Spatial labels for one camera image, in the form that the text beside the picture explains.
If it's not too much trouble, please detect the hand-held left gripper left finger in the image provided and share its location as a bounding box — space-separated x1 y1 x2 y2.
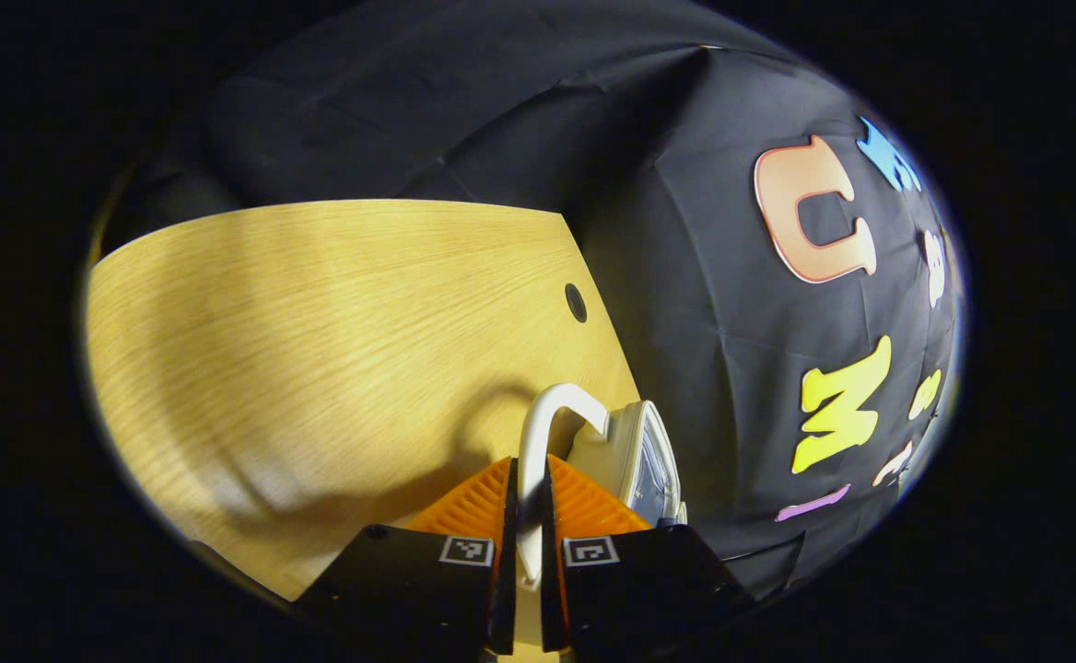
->
297 457 520 658

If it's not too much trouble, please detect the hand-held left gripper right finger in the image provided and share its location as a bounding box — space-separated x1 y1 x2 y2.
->
538 453 753 655

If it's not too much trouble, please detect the black backdrop cloth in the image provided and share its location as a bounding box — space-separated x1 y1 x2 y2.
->
100 0 967 599

